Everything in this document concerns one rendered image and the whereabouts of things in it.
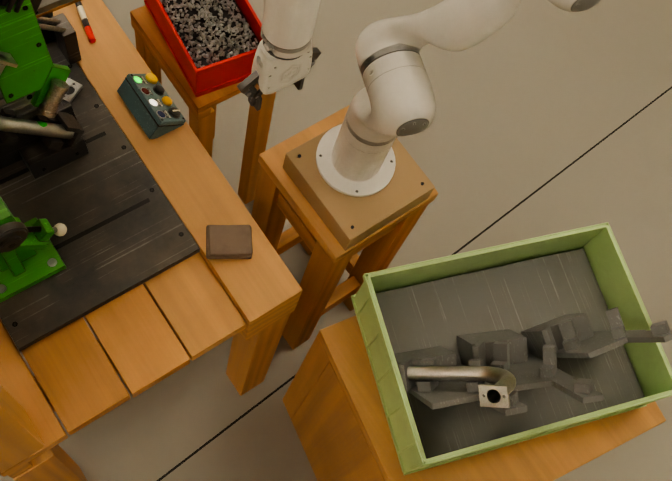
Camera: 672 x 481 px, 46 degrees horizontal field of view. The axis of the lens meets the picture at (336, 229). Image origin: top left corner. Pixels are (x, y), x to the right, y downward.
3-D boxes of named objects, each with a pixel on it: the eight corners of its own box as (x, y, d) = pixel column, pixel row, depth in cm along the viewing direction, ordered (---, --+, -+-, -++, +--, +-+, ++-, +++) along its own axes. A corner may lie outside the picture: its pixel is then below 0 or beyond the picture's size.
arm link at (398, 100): (391, 93, 173) (421, 27, 152) (416, 167, 168) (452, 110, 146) (339, 101, 170) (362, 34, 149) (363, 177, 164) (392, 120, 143)
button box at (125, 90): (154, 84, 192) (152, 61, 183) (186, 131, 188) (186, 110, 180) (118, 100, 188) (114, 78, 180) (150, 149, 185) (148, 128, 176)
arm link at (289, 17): (255, 6, 130) (268, 52, 126) (262, -52, 118) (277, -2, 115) (304, 0, 132) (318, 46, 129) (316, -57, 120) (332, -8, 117)
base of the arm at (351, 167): (354, 110, 192) (371, 68, 175) (410, 164, 189) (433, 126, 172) (299, 155, 184) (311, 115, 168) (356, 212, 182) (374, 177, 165)
